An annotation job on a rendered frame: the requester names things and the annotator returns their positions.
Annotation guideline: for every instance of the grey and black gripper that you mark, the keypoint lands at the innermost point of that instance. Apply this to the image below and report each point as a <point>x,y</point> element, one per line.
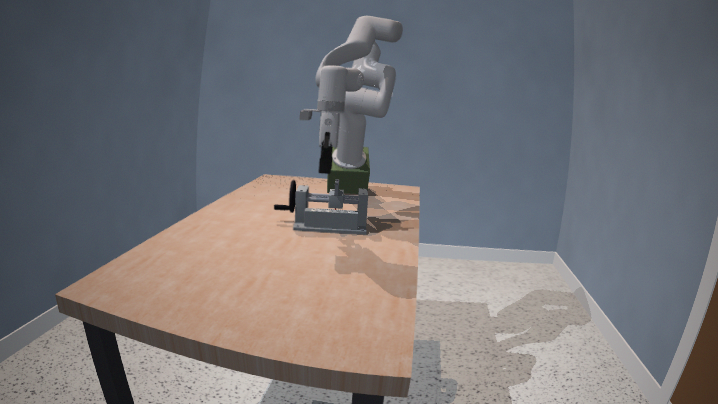
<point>326,131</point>

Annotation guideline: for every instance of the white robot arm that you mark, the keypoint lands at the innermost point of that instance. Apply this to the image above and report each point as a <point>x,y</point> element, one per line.
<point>333,80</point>

